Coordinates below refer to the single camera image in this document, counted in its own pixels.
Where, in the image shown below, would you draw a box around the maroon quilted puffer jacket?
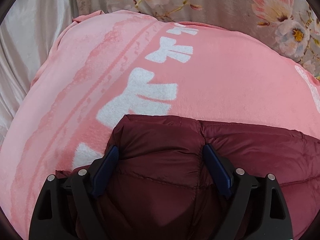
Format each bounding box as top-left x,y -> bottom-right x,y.
55,114 -> 320,240

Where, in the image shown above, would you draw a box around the pink fleece blanket white bows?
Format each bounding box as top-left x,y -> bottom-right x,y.
1,11 -> 319,239

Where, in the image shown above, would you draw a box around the silver satin curtain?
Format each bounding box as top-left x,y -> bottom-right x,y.
1,0 -> 78,139

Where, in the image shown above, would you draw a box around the grey floral bed sheet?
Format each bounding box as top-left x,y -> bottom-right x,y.
76,0 -> 319,77

